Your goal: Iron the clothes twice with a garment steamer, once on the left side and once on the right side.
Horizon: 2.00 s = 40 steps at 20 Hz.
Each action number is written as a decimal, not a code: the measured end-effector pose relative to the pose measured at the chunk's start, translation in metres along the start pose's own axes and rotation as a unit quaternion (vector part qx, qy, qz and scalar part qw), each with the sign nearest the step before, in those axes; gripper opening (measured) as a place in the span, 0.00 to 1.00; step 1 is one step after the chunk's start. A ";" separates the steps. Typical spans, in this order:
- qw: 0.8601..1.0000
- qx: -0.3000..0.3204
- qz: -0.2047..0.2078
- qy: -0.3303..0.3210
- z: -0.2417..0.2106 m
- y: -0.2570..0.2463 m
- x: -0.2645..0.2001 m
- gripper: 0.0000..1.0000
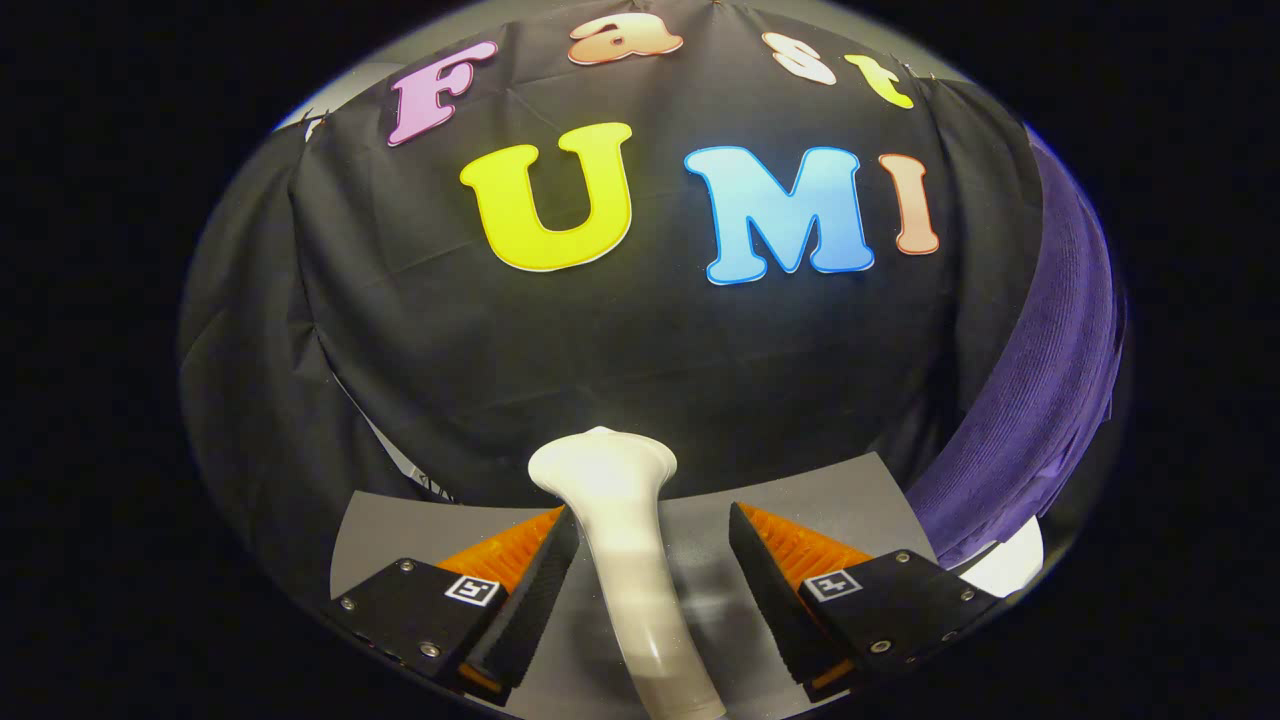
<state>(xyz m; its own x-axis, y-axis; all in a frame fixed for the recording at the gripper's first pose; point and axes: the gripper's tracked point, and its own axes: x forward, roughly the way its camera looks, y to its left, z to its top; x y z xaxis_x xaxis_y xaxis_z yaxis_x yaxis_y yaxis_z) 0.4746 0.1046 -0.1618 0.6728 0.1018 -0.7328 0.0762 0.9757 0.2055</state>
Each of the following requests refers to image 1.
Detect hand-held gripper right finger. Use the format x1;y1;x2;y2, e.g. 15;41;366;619
728;501;1005;703

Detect white garment steamer head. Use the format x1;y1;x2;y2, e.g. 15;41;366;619
527;426;728;720

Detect grey cabinet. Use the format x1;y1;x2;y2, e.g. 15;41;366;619
329;451;943;720

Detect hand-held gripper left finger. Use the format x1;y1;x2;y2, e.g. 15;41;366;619
320;505;582;708

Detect purple corduroy jacket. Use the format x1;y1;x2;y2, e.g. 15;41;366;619
904;124;1128;568

